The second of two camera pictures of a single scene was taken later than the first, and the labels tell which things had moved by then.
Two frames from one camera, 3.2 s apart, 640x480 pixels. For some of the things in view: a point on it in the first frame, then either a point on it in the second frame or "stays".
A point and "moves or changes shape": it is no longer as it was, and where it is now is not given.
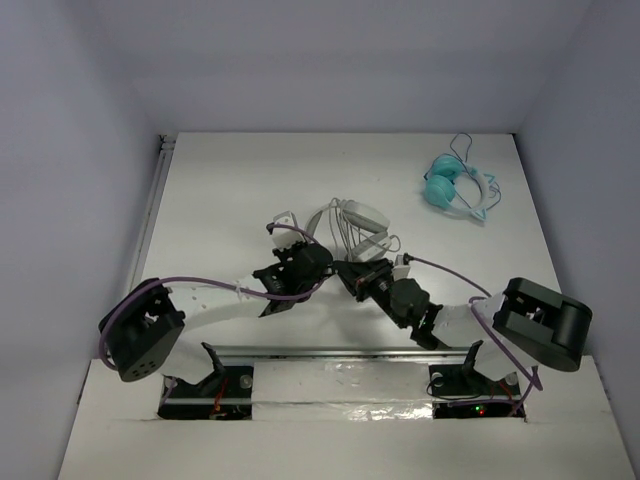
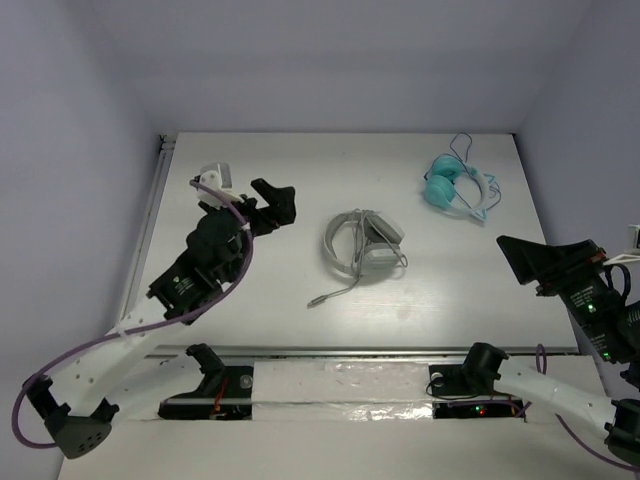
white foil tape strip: x=341 y=391 stays
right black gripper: x=360 y=276 → x=554 y=264
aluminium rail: x=346 y=352 stays
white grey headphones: x=365 y=229 moves or changes shape
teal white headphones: x=440 y=184 stays
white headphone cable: x=350 y=234 → x=359 y=230
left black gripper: x=279 y=279 → x=257 y=214
